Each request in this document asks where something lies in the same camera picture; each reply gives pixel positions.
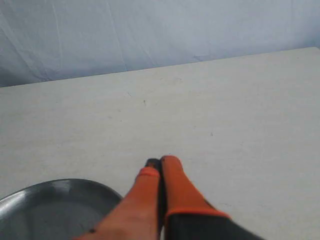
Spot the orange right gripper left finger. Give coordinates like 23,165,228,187
77,158,162,240

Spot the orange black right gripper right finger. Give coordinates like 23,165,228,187
161,155,262,240

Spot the round silver metal plate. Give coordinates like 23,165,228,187
0,178,122,240

